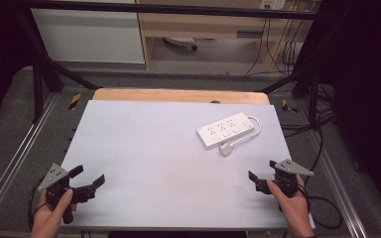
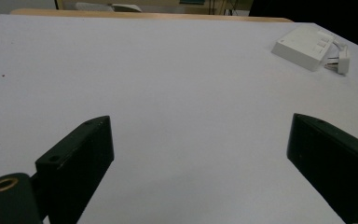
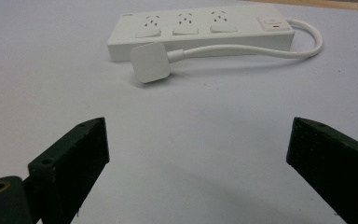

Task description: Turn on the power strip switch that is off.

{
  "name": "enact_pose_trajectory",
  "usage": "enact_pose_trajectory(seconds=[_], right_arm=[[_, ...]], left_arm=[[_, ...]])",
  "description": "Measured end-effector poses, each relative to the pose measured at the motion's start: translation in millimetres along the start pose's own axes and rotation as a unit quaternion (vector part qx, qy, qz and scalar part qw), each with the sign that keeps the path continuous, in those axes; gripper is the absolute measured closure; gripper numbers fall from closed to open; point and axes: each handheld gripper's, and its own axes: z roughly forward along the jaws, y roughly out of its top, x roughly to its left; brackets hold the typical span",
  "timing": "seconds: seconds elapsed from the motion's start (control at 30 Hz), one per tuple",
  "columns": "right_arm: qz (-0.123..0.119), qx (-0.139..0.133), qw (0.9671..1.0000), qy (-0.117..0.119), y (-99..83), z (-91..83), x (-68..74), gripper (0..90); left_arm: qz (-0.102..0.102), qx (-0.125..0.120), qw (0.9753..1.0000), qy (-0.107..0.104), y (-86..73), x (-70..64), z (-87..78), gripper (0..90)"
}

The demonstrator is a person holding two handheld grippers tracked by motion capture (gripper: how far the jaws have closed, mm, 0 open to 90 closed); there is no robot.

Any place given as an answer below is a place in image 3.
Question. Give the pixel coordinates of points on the white power strip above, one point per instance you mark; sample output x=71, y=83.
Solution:
x=199, y=29

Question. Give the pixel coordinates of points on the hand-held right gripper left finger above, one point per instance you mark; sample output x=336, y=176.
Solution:
x=71, y=168

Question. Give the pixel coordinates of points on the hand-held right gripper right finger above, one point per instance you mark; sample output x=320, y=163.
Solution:
x=335, y=165

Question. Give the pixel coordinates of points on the white power plug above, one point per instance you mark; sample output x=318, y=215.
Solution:
x=150, y=62

